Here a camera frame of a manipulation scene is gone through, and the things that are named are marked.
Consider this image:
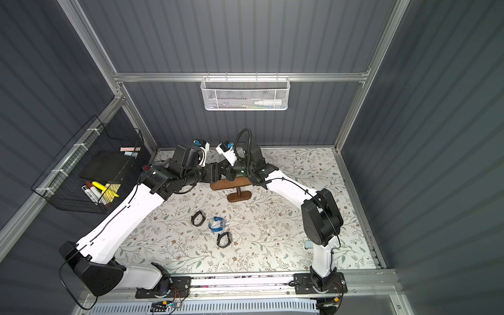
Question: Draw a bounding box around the black notebook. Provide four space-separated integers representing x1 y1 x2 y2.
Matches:
79 151 134 184

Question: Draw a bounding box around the white tube in basket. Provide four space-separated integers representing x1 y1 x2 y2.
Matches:
255 99 283 108

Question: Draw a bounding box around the black slim watch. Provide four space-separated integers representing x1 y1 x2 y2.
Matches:
191 211 206 227

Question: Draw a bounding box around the blue transparent watch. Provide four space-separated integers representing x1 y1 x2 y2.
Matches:
208 217 226 232

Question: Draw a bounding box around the white wire mesh basket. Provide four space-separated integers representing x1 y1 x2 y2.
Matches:
200 77 291 111

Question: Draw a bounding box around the black round watch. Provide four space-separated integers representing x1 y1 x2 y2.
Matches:
217 231 232 249

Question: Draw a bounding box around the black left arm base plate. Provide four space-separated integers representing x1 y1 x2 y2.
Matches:
135 276 192 299

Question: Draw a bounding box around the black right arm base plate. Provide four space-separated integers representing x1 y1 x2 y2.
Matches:
289 271 348 295

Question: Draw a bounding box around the black wire wall basket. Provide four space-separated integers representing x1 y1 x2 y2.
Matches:
31 118 150 214

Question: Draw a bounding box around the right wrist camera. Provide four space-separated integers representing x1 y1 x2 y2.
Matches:
216 140 238 166

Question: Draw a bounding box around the yellow highlighter marker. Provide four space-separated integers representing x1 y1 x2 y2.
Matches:
92 181 120 198

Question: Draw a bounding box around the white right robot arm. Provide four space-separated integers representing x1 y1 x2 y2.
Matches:
216 128 344 293

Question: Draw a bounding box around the white marker in basket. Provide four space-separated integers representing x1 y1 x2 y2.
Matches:
81 185 98 204

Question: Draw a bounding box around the brown wooden watch stand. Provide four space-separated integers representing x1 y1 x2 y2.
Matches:
210 177 252 203

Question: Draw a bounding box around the light blue eraser case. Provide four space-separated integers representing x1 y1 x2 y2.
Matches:
304 241 314 249

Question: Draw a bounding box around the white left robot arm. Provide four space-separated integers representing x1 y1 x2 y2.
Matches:
59 163 222 297

